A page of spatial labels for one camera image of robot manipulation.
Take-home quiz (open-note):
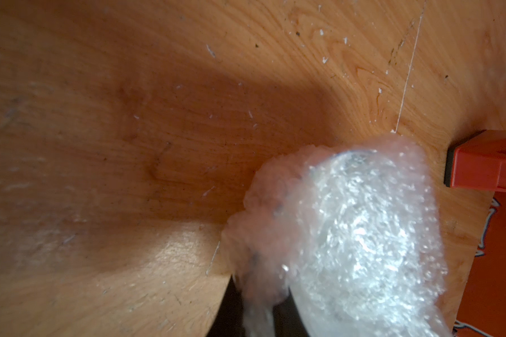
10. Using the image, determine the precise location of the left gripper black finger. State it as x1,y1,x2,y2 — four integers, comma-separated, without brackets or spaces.
206,277,245,337

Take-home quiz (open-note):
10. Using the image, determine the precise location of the clear bubble wrap sheet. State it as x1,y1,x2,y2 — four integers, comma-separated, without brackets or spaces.
216,134,452,336

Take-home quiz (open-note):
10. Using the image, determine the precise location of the red tape dispenser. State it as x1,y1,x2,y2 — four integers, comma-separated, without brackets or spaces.
444,130,506,192

